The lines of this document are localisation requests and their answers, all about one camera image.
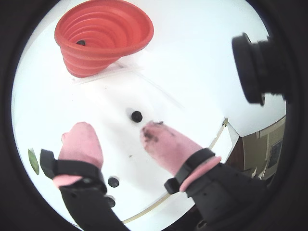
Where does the thin wooden strip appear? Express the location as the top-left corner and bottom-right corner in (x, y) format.
(122, 117), (229, 223)

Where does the pink padded gripper finger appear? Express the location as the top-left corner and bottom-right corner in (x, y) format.
(140, 123), (268, 223)
(39, 121), (129, 231)

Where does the beige wooden cabinet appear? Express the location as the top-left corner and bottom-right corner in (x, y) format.
(231, 115), (288, 181)

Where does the red collapsible silicone cup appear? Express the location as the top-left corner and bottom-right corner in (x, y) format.
(54, 0), (154, 78)

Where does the green leaf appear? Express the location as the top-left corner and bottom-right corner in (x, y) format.
(28, 148), (40, 175)

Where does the white board panel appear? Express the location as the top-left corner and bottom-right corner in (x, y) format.
(12, 64), (239, 227)

